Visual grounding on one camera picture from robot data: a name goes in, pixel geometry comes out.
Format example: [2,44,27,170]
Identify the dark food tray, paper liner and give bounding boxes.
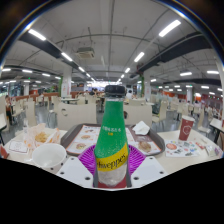
[60,123,166,157]

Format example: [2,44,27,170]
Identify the group of ceiling lights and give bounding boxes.
[1,19,221,98]

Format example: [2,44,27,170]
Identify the flat round red coaster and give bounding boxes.
[97,181,128,190]

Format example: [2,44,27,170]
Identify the white paper napkin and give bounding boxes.
[132,120,151,136]

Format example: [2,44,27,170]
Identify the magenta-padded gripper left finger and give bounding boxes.
[55,143,100,188]

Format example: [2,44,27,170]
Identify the red paper cup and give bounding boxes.
[178,115,196,142]

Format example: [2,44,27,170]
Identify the printed paper flyer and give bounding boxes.
[164,139,201,158]

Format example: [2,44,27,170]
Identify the white side table, black leg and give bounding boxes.
[0,113,8,146]
[209,118,224,144]

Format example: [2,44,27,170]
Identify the white paper leaflet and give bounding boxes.
[8,139,29,154]

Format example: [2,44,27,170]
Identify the white polka-dot mug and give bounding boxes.
[31,142,68,174]

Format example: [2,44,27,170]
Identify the ceiling air conditioner unit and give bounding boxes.
[75,46,96,60]

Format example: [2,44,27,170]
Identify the crumpled food wrapper bag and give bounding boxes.
[24,122,62,149]

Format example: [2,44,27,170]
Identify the green drink bottle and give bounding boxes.
[93,84,131,188]

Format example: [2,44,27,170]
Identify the small printed paper slips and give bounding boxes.
[199,139,223,158]

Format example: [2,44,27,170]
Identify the group of beige chairs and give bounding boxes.
[0,93,224,134]

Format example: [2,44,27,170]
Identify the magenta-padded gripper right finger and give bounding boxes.
[128,144,168,188]

